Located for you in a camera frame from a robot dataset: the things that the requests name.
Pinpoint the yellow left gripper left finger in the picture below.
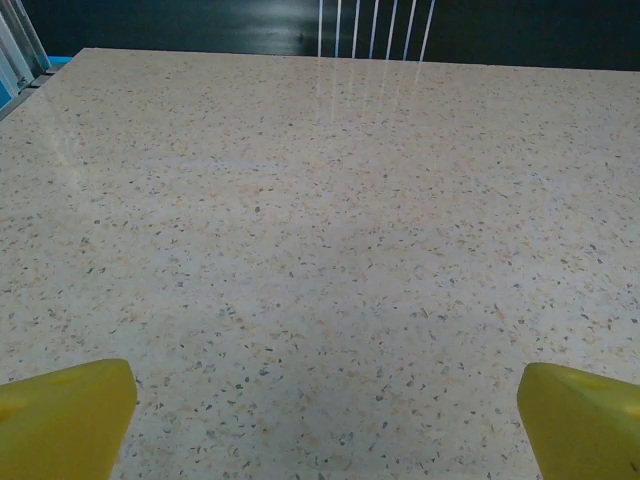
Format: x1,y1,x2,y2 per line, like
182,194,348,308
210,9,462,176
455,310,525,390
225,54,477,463
0,358,138,480

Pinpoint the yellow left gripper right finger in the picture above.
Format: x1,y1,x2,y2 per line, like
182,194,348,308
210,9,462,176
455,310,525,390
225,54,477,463
516,362,640,480

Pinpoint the aluminium side rail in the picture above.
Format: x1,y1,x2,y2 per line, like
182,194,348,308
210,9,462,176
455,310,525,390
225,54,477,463
0,54,76,121

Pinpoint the aluminium frame post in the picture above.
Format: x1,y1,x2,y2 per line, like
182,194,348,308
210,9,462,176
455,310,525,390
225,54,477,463
0,0,52,96

